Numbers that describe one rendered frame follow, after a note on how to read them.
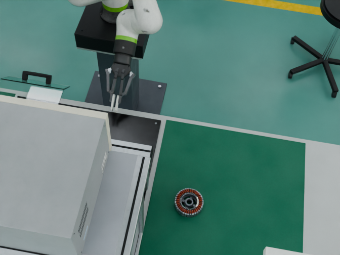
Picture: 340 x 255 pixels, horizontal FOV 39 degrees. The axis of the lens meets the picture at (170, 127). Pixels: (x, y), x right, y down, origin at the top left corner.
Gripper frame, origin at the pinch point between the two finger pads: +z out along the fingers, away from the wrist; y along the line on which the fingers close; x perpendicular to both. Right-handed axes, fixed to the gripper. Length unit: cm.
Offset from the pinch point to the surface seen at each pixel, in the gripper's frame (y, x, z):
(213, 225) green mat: -48, 14, 41
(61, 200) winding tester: -1, 73, 32
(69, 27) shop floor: 60, -130, -53
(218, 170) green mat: -47, 2, 20
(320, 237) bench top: -89, 13, 38
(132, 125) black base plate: -8.5, -3.6, 8.1
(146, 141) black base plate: -16.0, -0.2, 13.6
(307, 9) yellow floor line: -106, -152, -100
